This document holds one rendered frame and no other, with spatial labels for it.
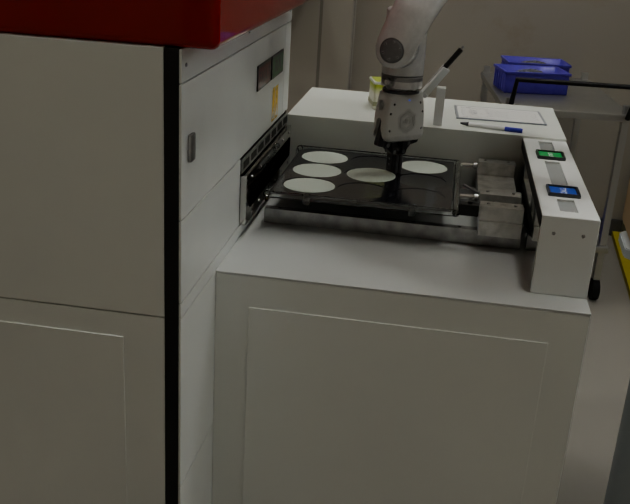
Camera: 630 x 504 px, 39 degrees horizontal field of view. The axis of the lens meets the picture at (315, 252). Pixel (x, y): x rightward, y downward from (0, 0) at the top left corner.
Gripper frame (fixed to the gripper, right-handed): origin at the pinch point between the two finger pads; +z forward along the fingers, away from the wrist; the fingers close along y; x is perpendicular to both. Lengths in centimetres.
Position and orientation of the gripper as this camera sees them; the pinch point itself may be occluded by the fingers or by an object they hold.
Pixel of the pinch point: (394, 162)
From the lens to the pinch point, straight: 187.4
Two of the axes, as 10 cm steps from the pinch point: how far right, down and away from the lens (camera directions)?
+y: 8.3, -1.6, 5.4
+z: -0.6, 9.3, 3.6
